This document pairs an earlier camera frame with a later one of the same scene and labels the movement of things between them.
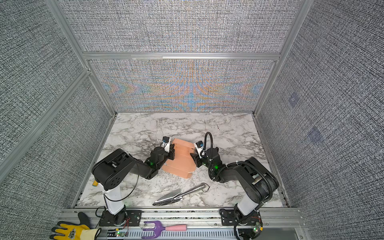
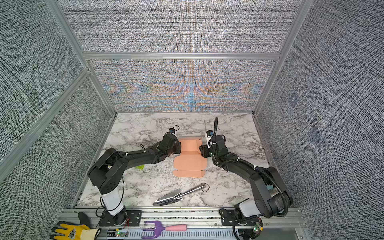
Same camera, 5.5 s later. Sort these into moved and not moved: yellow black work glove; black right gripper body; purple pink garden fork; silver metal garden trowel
Moved: black right gripper body
Not moved: purple pink garden fork; silver metal garden trowel; yellow black work glove
